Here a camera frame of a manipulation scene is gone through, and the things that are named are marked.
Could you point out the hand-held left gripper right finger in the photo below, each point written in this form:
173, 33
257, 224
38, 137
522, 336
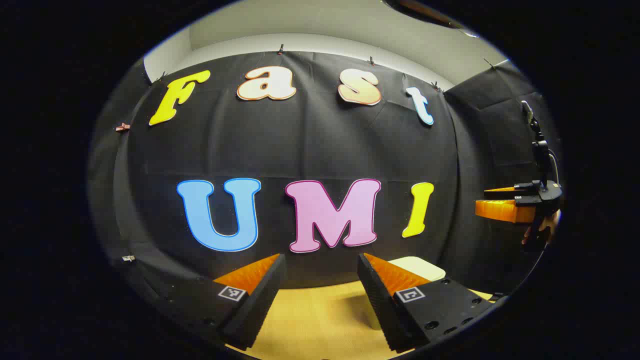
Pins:
377, 300

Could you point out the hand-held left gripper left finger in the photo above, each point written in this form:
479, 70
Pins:
260, 300

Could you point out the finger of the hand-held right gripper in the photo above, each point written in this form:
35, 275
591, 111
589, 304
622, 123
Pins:
505, 210
510, 190

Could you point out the pale green desktop garbage bin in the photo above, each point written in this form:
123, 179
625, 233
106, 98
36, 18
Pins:
420, 267

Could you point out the wooden desktop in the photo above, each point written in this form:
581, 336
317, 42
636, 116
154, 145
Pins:
320, 325

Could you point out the small silver clip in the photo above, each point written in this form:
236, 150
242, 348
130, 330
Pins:
128, 258

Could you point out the black backdrop cloth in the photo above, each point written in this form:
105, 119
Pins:
310, 145

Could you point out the small red clip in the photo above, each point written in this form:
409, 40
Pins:
122, 127

